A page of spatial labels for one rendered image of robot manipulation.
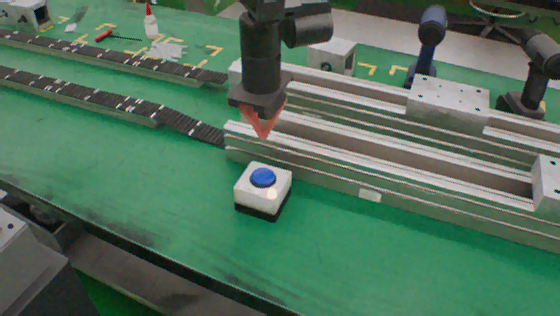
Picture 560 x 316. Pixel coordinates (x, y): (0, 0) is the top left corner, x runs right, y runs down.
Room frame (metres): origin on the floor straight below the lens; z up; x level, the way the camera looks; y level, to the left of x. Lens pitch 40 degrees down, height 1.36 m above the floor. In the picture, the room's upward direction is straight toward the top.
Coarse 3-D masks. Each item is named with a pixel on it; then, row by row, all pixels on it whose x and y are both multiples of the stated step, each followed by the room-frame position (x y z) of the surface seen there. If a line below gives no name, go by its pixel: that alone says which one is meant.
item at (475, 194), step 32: (224, 128) 0.66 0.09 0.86; (288, 128) 0.68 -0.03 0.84; (320, 128) 0.66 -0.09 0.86; (352, 128) 0.65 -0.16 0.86; (256, 160) 0.63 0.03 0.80; (288, 160) 0.60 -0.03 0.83; (320, 160) 0.59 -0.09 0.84; (352, 160) 0.56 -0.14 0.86; (384, 160) 0.56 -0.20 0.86; (416, 160) 0.58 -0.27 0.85; (448, 160) 0.56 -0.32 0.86; (480, 160) 0.56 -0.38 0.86; (352, 192) 0.55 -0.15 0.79; (384, 192) 0.53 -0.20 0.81; (416, 192) 0.51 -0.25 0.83; (448, 192) 0.49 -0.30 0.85; (480, 192) 0.48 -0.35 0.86; (512, 192) 0.51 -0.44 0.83; (480, 224) 0.46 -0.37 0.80; (512, 224) 0.44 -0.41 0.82; (544, 224) 0.42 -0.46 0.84
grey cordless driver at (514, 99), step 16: (528, 32) 0.86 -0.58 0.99; (528, 48) 0.81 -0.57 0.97; (544, 48) 0.77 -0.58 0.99; (528, 64) 0.80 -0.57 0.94; (544, 64) 0.74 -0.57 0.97; (528, 80) 0.79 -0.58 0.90; (544, 80) 0.75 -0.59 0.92; (512, 96) 0.81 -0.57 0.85; (528, 96) 0.77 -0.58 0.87; (512, 112) 0.77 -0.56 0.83; (528, 112) 0.74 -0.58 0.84; (544, 112) 0.75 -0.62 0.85
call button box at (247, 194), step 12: (252, 168) 0.57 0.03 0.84; (276, 168) 0.57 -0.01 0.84; (240, 180) 0.53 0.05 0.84; (276, 180) 0.53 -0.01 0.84; (288, 180) 0.54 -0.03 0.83; (240, 192) 0.51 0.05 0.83; (252, 192) 0.50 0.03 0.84; (264, 192) 0.51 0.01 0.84; (276, 192) 0.51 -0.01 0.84; (288, 192) 0.55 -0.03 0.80; (240, 204) 0.51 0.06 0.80; (252, 204) 0.50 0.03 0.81; (264, 204) 0.49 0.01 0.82; (276, 204) 0.49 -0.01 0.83; (264, 216) 0.49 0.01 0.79; (276, 216) 0.49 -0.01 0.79
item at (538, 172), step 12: (540, 156) 0.52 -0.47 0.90; (540, 168) 0.49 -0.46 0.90; (552, 168) 0.49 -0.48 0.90; (540, 180) 0.47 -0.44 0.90; (552, 180) 0.46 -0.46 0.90; (540, 192) 0.45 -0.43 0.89; (552, 192) 0.44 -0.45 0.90; (540, 204) 0.43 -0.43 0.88; (552, 204) 0.42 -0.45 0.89; (552, 216) 0.42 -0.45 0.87
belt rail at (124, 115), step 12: (0, 84) 0.98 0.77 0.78; (12, 84) 0.96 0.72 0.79; (24, 84) 0.94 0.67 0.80; (48, 96) 0.90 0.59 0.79; (60, 96) 0.89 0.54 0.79; (84, 108) 0.85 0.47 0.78; (96, 108) 0.83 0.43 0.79; (108, 108) 0.82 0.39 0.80; (132, 120) 0.79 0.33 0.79; (144, 120) 0.78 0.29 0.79
